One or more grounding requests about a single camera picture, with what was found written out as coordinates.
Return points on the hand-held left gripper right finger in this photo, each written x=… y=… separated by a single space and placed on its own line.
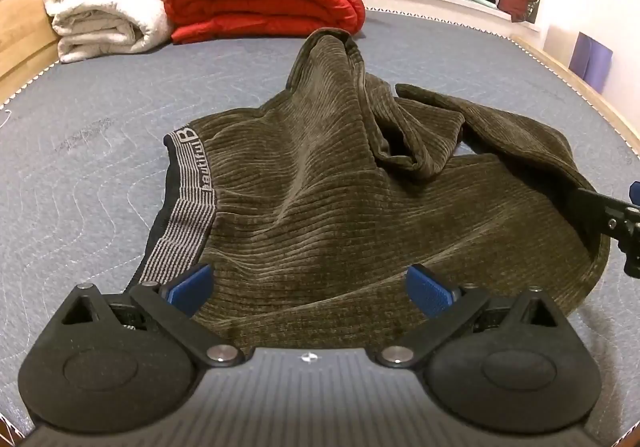
x=425 y=289

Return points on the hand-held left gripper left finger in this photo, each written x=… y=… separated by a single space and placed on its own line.
x=190 y=287

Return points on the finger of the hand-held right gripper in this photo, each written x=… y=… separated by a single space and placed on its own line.
x=635 y=192
x=590 y=207

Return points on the purple yoga mat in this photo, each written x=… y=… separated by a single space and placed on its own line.
x=590 y=62

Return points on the grey quilted mattress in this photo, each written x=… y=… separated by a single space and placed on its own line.
x=100 y=167

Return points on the white window sill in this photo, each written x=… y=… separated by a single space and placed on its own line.
x=425 y=2

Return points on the folded white blanket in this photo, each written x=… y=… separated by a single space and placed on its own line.
x=100 y=2

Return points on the wooden bed frame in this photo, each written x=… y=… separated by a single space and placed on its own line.
x=20 y=27

